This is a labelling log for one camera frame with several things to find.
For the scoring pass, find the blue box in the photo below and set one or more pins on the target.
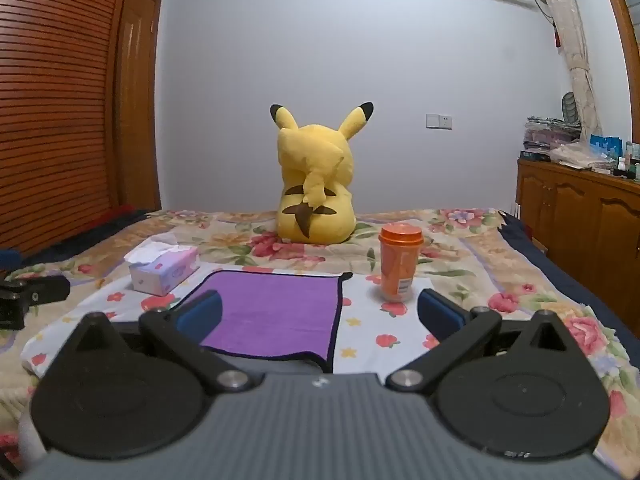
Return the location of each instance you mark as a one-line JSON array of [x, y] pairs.
[[606, 147]]

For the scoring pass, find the red hanging ornament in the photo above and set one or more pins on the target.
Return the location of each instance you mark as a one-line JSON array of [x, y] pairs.
[[557, 37]]

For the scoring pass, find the purple towel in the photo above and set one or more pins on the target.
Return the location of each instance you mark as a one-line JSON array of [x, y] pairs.
[[280, 310]]

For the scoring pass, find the tissue box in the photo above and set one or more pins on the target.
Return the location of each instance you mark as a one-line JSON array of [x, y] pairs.
[[160, 272]]

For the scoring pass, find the wooden cabinet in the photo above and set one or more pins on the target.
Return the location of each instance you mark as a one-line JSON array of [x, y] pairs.
[[575, 210]]

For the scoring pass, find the white wall socket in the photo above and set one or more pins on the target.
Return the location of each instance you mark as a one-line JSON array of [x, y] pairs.
[[439, 121]]

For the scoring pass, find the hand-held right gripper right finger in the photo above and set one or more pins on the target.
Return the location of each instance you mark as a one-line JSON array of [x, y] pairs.
[[440, 312]]

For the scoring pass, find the orange lidded cup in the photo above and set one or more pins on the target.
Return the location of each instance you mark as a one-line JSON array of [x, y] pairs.
[[397, 265]]

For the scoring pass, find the grey fan-shaped object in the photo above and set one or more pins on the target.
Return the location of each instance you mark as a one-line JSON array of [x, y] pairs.
[[569, 106]]

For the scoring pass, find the beige patterned curtain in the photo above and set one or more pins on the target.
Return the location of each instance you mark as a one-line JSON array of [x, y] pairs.
[[575, 50]]

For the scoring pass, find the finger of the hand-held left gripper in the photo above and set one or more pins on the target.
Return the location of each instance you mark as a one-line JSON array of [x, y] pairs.
[[42, 291]]

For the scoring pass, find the floral bedspread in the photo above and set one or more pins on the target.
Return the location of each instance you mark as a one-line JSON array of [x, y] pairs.
[[450, 255]]

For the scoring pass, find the wooden louvred wardrobe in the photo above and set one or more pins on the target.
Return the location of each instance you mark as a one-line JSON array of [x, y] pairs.
[[55, 110]]

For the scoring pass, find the beige folded cloth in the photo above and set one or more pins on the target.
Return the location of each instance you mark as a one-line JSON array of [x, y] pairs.
[[580, 156]]

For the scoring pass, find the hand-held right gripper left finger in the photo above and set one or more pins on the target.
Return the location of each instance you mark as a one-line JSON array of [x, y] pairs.
[[202, 312]]

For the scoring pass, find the small white bottle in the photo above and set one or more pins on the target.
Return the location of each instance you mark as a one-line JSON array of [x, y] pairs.
[[621, 165]]

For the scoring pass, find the yellow plush toy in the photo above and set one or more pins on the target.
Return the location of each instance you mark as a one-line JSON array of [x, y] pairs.
[[310, 170]]

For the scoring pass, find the white floral cloth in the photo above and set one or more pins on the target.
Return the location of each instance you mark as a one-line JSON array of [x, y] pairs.
[[365, 325]]

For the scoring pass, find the wooden door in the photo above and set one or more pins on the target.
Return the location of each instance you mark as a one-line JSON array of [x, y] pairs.
[[140, 110]]

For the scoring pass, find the stack of packed bedding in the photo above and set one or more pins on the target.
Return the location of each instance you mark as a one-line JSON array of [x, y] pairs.
[[550, 135]]

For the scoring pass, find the wooden window frame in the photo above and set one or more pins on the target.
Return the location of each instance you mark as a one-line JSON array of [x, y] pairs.
[[625, 25]]

